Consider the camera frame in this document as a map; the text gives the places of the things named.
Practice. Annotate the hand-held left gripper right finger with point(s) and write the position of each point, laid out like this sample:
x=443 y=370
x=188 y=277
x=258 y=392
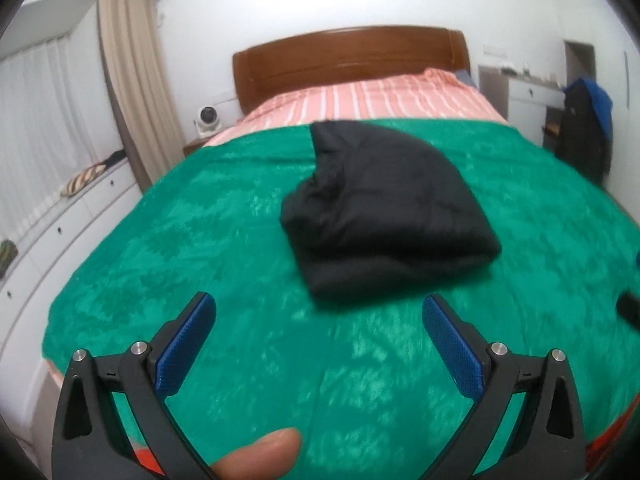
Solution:
x=452 y=347

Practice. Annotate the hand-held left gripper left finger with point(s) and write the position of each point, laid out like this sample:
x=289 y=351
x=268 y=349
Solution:
x=182 y=347

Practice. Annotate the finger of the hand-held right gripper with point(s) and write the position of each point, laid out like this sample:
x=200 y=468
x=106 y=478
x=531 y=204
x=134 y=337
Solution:
x=630 y=310

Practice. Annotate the black puffer jacket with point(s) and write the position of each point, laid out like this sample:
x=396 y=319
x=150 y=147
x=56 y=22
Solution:
x=385 y=215

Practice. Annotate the dark clothes with blue lining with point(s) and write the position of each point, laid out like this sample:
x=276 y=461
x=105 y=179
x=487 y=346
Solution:
x=582 y=130

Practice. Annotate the person's left hand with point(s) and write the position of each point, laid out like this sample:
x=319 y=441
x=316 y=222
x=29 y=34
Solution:
x=260 y=452

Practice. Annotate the green patterned blanket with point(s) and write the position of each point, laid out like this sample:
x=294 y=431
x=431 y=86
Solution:
x=200 y=240

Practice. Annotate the white drawer cabinet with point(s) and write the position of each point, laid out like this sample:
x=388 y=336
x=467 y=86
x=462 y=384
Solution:
x=65 y=240

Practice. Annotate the wooden nightstand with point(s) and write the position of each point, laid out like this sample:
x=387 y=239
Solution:
x=195 y=146

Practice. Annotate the small white fan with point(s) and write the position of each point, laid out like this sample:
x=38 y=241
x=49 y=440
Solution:
x=207 y=120

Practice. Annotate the white desk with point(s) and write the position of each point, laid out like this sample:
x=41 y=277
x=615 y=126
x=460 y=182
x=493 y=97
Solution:
x=525 y=95

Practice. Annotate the white sheer curtain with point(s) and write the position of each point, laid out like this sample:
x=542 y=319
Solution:
x=45 y=135

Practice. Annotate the pink striped bed sheet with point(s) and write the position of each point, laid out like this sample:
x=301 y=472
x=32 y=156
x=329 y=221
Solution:
x=360 y=102

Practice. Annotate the beige curtain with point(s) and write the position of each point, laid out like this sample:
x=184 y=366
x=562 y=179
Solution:
x=135 y=75

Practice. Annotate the brown wooden headboard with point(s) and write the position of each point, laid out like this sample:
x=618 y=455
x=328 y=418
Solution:
x=350 y=60

